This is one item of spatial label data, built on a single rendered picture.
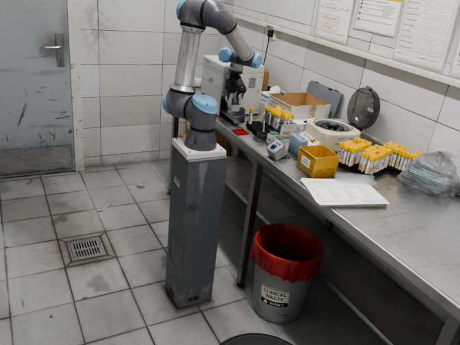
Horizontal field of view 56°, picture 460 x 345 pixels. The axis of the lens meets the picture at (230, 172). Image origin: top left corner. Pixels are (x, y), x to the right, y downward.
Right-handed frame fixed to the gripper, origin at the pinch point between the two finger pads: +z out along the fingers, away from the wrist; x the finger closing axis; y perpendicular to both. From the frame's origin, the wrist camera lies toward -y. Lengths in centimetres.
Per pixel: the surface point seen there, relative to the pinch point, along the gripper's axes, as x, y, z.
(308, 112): -37.4, -19.8, -1.2
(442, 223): -28, -121, 9
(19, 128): 105, 135, 56
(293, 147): -7, -51, 5
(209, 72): 4.4, 26.7, -12.6
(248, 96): -14.0, 9.1, -2.5
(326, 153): -13, -67, 2
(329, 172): -9, -76, 7
